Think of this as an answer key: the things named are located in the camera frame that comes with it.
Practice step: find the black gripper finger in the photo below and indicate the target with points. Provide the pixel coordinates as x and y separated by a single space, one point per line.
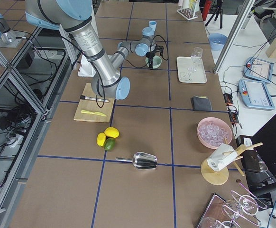
150 64

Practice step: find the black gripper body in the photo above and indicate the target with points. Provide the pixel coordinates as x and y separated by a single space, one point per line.
150 56

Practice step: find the green bowl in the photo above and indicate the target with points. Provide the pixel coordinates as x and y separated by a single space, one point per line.
157 61

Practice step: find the light blue plastic cup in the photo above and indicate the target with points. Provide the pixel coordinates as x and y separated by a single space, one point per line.
152 24

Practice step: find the steel ice scoop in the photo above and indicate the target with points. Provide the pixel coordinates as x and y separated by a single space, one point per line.
141 160

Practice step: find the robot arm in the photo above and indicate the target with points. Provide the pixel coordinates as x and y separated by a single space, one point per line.
75 17

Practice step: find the blue bowl with fork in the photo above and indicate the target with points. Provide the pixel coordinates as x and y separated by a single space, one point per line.
217 41

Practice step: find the pink bowl of ice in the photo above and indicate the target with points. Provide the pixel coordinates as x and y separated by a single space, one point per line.
212 132

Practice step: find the cream bear tray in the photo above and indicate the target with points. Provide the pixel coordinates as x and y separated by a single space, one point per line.
198 77

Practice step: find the clear wine glass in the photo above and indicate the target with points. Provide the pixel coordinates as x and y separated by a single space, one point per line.
195 59

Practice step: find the grey and yellow folded cloth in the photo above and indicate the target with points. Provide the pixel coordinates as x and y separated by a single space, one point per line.
201 103

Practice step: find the wooden cutting board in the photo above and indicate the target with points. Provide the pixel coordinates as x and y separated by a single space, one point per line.
90 105

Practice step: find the yellow plastic knife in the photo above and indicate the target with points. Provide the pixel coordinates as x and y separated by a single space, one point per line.
94 113

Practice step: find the yellow lemon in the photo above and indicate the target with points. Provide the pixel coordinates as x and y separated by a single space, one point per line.
112 132
101 139

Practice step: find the green lime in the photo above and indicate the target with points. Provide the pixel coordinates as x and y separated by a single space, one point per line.
109 144

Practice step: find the teach pendant tablet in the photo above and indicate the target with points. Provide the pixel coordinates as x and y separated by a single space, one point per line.
258 69
255 94

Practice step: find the white carton on stand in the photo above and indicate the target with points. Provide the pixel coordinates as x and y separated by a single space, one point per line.
221 157

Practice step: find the white wire cup rack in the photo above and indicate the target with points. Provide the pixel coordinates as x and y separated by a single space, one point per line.
188 9

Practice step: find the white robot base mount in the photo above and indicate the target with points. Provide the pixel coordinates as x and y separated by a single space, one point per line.
86 69

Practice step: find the steel knife handle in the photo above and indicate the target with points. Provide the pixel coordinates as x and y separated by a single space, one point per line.
83 97

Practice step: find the aluminium frame post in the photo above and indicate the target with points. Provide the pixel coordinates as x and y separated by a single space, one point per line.
246 8

